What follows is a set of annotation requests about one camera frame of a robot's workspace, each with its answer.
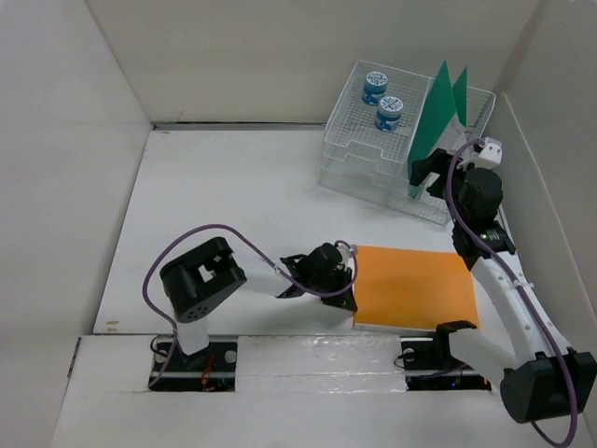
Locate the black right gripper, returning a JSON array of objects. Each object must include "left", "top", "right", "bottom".
[{"left": 410, "top": 147, "right": 473, "bottom": 227}]

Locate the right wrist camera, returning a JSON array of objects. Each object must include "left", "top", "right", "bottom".
[{"left": 457, "top": 137, "right": 503, "bottom": 170}]

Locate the orange notebook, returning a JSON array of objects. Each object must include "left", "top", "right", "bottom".
[{"left": 354, "top": 245, "right": 479, "bottom": 331}]

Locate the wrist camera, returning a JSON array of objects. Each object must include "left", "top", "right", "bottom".
[
  {"left": 334, "top": 240, "right": 357, "bottom": 265},
  {"left": 457, "top": 137, "right": 503, "bottom": 170}
]

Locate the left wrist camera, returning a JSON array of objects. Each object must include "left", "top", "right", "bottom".
[{"left": 334, "top": 240, "right": 357, "bottom": 265}]

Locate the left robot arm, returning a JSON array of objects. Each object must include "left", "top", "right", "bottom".
[{"left": 160, "top": 237, "right": 358, "bottom": 371}]

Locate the green notebook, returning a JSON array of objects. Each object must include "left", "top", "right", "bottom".
[{"left": 408, "top": 61, "right": 468, "bottom": 179}]

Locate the blue white jar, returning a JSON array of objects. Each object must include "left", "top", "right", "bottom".
[
  {"left": 374, "top": 96, "right": 404, "bottom": 133},
  {"left": 362, "top": 70, "right": 389, "bottom": 105}
]

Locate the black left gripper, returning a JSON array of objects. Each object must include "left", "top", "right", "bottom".
[{"left": 308, "top": 266, "right": 355, "bottom": 312}]

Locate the white wire desk organizer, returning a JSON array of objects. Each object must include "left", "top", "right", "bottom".
[{"left": 319, "top": 60, "right": 496, "bottom": 228}]

